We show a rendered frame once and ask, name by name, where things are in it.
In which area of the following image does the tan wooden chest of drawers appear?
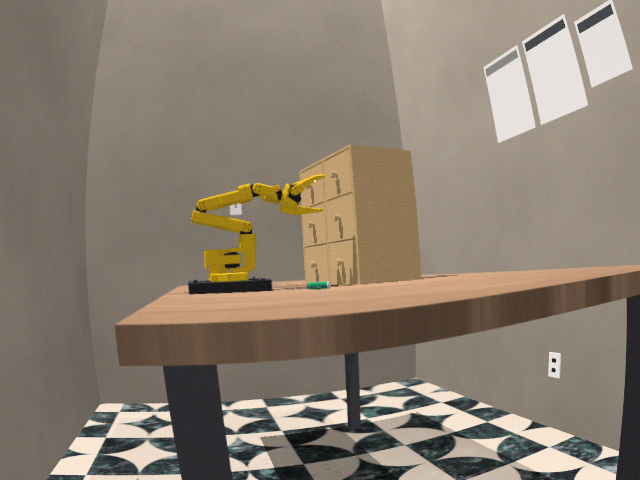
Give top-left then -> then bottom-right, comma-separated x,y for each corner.
299,144 -> 421,285

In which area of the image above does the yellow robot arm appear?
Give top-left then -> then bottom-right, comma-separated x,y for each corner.
191,183 -> 283,282

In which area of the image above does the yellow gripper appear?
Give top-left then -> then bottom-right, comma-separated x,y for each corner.
280,175 -> 326,215

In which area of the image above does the green aa battery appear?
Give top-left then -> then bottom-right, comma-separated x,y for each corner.
307,282 -> 331,289

